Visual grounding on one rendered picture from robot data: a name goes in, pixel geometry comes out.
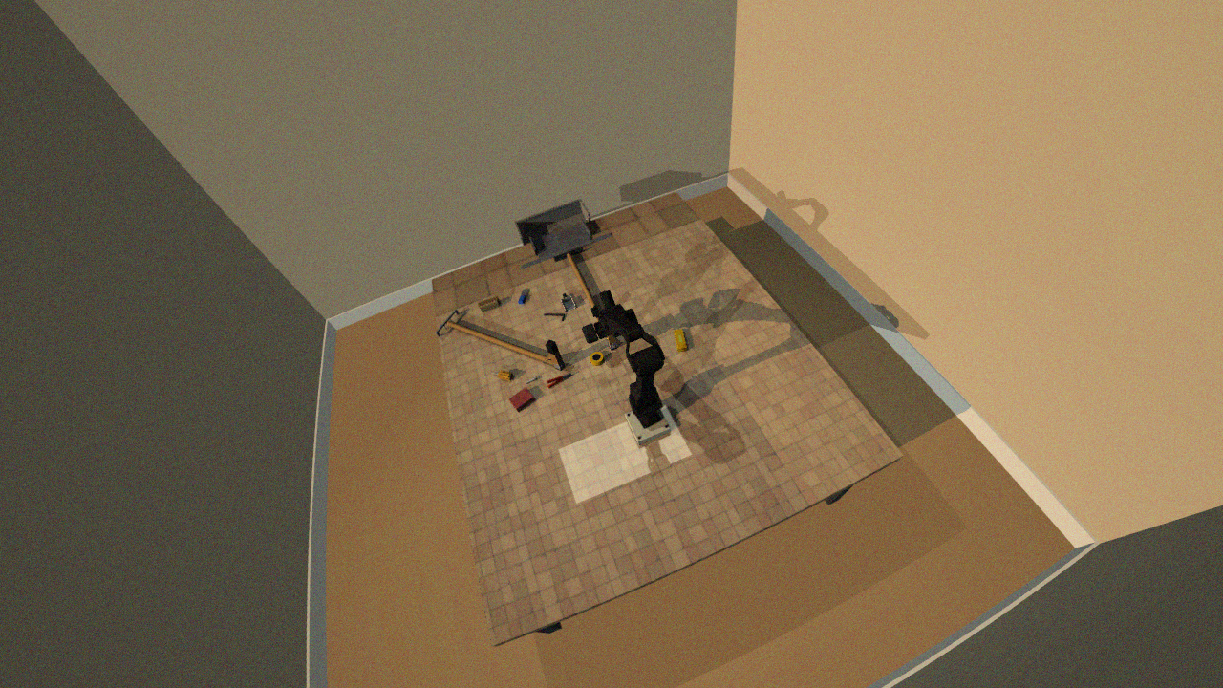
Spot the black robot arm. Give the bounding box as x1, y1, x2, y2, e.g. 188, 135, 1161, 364
591, 290, 665, 428

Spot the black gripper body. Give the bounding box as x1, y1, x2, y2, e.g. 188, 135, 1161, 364
582, 309, 638, 343

